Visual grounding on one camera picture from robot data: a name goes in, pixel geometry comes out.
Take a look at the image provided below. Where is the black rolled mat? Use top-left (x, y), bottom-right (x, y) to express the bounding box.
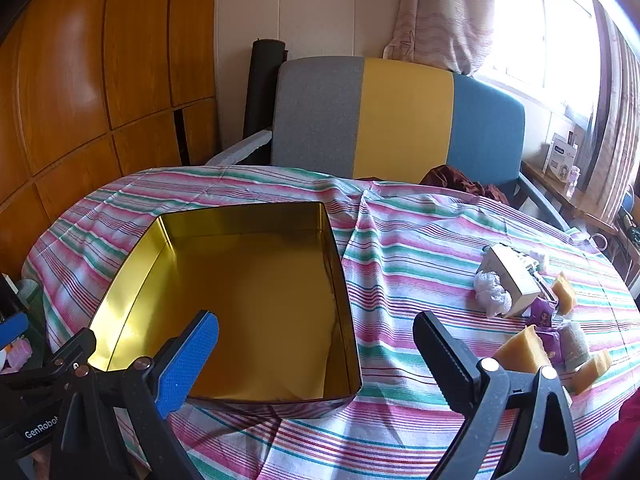
top-left (242, 37), bottom-right (289, 142)

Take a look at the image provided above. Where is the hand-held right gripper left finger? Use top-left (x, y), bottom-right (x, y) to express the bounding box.
top-left (60, 310), bottom-right (219, 480)

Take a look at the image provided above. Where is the window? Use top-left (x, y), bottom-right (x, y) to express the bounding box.
top-left (475, 0), bottom-right (603, 128)

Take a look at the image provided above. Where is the striped side curtain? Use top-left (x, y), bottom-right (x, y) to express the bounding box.
top-left (587, 5), bottom-right (640, 223)

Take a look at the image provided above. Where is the wooden side table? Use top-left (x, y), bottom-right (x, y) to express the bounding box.
top-left (521, 160), bottom-right (621, 236)

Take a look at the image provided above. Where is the purple snack packet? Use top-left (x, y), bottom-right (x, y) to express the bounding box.
top-left (529, 297), bottom-right (559, 329)
top-left (541, 327), bottom-right (567, 367)

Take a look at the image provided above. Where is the red blanket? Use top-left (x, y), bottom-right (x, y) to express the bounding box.
top-left (582, 400), bottom-right (640, 480)

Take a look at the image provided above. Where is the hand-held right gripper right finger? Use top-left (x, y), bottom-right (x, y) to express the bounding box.
top-left (413, 311), bottom-right (581, 480)

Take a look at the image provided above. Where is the white socket box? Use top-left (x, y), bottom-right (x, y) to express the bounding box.
top-left (481, 244), bottom-right (548, 319)

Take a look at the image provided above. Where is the pink plastic object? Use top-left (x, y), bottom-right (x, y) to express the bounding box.
top-left (6, 337), bottom-right (34, 370)

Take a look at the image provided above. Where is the dark red cloth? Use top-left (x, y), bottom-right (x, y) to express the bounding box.
top-left (419, 164), bottom-right (508, 203)

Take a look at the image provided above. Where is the pink patterned curtain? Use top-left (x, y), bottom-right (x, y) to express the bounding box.
top-left (384, 0), bottom-right (497, 75)

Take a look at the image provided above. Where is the wooden wardrobe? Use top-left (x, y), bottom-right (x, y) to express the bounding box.
top-left (0, 0), bottom-right (222, 276)

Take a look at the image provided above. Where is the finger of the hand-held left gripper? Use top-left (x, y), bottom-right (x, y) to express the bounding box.
top-left (0, 310), bottom-right (29, 356)
top-left (0, 329), bottom-right (97, 396)

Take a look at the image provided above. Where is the white printed carton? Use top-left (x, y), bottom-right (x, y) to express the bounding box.
top-left (544, 132), bottom-right (579, 182)

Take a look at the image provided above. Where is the gold metal tin box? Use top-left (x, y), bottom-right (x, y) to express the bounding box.
top-left (87, 201), bottom-right (363, 420)

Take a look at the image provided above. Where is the striped tablecloth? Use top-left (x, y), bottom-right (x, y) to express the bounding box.
top-left (21, 165), bottom-right (640, 480)

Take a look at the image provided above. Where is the grey yellow blue sofa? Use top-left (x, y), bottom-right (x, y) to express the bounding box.
top-left (205, 55), bottom-right (571, 231)

